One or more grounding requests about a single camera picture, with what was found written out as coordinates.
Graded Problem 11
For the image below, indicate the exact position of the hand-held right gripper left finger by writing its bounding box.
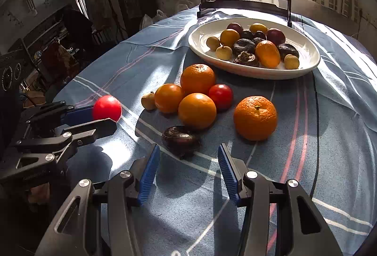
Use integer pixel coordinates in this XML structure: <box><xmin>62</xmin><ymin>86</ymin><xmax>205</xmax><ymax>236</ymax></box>
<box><xmin>35</xmin><ymin>144</ymin><xmax>161</xmax><ymax>256</ymax></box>

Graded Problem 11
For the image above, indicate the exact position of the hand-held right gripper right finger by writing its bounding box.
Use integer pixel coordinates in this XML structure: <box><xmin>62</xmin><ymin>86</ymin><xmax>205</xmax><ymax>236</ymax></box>
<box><xmin>218</xmin><ymin>143</ymin><xmax>344</xmax><ymax>256</ymax></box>

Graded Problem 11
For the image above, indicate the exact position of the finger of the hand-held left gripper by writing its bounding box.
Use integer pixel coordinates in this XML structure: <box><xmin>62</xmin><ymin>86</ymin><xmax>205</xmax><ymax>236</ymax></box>
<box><xmin>0</xmin><ymin>118</ymin><xmax>118</xmax><ymax>186</ymax></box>
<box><xmin>26</xmin><ymin>101</ymin><xmax>94</xmax><ymax>133</ymax></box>

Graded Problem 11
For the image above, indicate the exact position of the bright red round fruit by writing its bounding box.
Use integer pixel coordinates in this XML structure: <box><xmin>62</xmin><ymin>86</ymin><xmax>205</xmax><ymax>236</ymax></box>
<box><xmin>92</xmin><ymin>95</ymin><xmax>122</xmax><ymax>123</ymax></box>

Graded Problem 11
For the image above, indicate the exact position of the small tan fruit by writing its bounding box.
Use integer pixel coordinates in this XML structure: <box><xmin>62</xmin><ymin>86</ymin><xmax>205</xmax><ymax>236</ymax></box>
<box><xmin>206</xmin><ymin>36</ymin><xmax>221</xmax><ymax>51</ymax></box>
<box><xmin>141</xmin><ymin>92</ymin><xmax>156</xmax><ymax>111</ymax></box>
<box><xmin>284</xmin><ymin>54</ymin><xmax>300</xmax><ymax>70</ymax></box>
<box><xmin>216</xmin><ymin>46</ymin><xmax>233</xmax><ymax>61</ymax></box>

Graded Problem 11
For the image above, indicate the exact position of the oval yellow orange fruit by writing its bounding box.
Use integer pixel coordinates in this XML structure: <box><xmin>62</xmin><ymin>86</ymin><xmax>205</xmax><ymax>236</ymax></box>
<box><xmin>255</xmin><ymin>40</ymin><xmax>281</xmax><ymax>68</ymax></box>

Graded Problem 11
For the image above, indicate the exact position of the round yellow orange fruit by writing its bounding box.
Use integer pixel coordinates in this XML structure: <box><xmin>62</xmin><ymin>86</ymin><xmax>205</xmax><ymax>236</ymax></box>
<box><xmin>220</xmin><ymin>29</ymin><xmax>240</xmax><ymax>47</ymax></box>

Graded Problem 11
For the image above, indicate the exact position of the white oval plate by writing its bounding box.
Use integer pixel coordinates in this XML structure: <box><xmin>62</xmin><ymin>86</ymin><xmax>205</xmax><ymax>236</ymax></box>
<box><xmin>188</xmin><ymin>17</ymin><xmax>321</xmax><ymax>80</ymax></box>

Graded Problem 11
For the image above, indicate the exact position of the dark red apple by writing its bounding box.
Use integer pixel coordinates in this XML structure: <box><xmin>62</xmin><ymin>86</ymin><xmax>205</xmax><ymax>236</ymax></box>
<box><xmin>266</xmin><ymin>28</ymin><xmax>286</xmax><ymax>46</ymax></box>

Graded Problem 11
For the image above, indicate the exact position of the red purple plum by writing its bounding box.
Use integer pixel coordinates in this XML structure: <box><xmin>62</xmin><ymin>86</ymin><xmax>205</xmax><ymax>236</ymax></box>
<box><xmin>226</xmin><ymin>22</ymin><xmax>244</xmax><ymax>36</ymax></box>

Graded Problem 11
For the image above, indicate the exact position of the small yellow fruit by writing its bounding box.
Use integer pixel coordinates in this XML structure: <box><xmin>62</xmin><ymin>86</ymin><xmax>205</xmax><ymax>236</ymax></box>
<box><xmin>249</xmin><ymin>23</ymin><xmax>268</xmax><ymax>34</ymax></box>

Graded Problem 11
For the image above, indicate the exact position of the large mandarin with green stem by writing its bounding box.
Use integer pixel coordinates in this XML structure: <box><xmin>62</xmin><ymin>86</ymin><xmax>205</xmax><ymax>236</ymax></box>
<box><xmin>233</xmin><ymin>95</ymin><xmax>278</xmax><ymax>141</ymax></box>

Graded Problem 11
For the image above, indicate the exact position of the orange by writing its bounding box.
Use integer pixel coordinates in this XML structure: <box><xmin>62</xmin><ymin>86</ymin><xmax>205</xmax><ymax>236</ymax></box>
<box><xmin>178</xmin><ymin>93</ymin><xmax>217</xmax><ymax>130</ymax></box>
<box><xmin>180</xmin><ymin>64</ymin><xmax>217</xmax><ymax>96</ymax></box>

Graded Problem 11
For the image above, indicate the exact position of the red tomato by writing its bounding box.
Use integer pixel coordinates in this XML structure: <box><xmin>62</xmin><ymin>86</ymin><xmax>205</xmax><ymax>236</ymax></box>
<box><xmin>208</xmin><ymin>84</ymin><xmax>234</xmax><ymax>111</ymax></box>

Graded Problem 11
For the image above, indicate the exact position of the orange tomato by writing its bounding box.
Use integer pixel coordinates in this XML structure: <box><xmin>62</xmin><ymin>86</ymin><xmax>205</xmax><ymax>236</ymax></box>
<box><xmin>155</xmin><ymin>83</ymin><xmax>185</xmax><ymax>114</ymax></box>

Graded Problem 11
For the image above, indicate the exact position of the blue striped tablecloth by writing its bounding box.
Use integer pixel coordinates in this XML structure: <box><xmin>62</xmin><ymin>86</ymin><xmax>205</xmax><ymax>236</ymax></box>
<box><xmin>53</xmin><ymin>6</ymin><xmax>377</xmax><ymax>256</ymax></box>

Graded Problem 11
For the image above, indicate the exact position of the white plastic bag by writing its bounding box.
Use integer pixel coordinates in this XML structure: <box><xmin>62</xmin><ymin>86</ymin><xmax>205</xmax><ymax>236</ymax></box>
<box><xmin>140</xmin><ymin>9</ymin><xmax>168</xmax><ymax>28</ymax></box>

